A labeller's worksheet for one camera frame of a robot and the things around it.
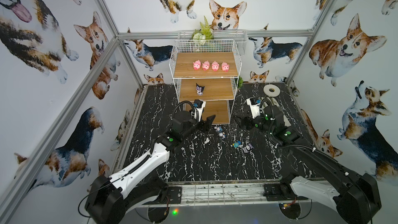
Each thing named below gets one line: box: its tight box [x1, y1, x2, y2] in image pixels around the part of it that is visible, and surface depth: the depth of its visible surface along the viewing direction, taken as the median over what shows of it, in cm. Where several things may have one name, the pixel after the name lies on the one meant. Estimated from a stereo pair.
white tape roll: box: [263, 84, 281, 97], surface depth 120 cm
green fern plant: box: [190, 15, 215, 46], surface depth 83 cm
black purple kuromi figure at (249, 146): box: [244, 142, 255, 152], surface depth 88 cm
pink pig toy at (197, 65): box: [192, 59, 202, 70], surface depth 72 cm
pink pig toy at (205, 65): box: [201, 60, 210, 72], surface depth 72 cm
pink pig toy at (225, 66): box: [221, 61, 230, 73], surface depth 70 cm
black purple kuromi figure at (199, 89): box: [195, 82, 205, 96], surface depth 81 cm
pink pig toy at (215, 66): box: [211, 60, 220, 72], surface depth 71 cm
